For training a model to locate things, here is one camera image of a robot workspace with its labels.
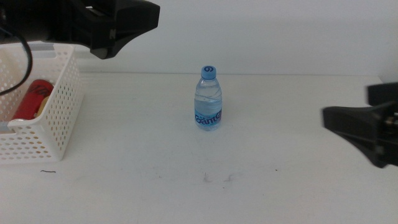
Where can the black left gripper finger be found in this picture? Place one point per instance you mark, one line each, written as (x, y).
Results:
(136, 18)

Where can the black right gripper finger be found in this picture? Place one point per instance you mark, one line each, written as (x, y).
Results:
(384, 93)
(357, 124)

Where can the yellow tea bottle green label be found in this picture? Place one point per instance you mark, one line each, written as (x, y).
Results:
(43, 107)

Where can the red cola can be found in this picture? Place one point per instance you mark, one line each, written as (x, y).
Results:
(31, 102)

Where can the clear water bottle blue label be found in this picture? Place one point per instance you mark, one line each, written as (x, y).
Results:
(207, 102)

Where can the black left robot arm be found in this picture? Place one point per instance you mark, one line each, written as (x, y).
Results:
(37, 21)

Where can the white perforated plastic basket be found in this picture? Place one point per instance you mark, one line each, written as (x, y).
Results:
(62, 109)

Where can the small black thread scrap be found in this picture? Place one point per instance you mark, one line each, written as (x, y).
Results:
(48, 171)

